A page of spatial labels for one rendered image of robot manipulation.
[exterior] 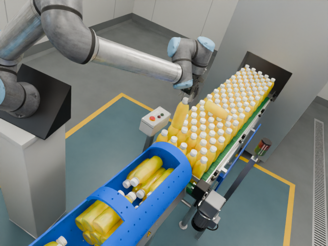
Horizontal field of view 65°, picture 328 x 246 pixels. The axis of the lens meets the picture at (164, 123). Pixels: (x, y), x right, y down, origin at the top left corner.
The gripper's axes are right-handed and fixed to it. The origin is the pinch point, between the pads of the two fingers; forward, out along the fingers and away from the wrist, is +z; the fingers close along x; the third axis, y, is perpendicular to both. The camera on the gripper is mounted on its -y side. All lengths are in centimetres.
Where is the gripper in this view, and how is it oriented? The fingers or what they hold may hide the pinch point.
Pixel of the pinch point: (185, 100)
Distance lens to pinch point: 146.2
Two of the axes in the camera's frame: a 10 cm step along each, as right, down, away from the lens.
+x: 7.9, 5.3, -3.0
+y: -5.6, 4.3, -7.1
